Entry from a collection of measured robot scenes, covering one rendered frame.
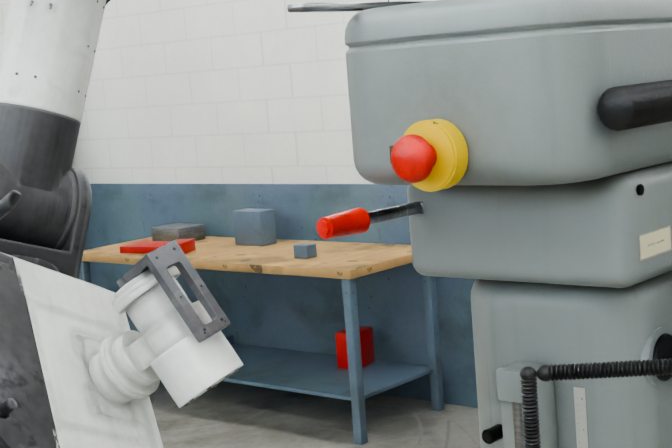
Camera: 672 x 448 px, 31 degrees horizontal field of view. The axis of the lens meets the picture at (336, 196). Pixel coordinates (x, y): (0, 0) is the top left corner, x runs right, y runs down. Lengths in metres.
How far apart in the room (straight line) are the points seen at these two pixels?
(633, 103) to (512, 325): 0.30
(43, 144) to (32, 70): 0.07
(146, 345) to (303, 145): 6.10
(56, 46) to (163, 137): 6.80
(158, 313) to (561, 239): 0.36
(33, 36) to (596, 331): 0.60
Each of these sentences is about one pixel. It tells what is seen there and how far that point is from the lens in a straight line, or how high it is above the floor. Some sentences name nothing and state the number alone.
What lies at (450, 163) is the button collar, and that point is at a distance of 1.02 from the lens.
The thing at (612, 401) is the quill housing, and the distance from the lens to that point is 1.17.
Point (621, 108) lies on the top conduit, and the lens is 0.99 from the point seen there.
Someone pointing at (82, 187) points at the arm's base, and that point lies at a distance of 1.23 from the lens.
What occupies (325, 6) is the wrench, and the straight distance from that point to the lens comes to 1.09.
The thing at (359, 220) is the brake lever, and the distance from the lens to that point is 1.10.
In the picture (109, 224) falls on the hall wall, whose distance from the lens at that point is 8.51.
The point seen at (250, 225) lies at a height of 1.00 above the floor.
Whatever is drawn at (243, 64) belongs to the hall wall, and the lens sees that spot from 7.43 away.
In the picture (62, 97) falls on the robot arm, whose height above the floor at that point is 1.83.
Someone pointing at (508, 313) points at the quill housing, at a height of 1.59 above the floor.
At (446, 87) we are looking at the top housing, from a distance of 1.04.
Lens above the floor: 1.84
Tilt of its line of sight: 6 degrees down
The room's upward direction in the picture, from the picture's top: 4 degrees counter-clockwise
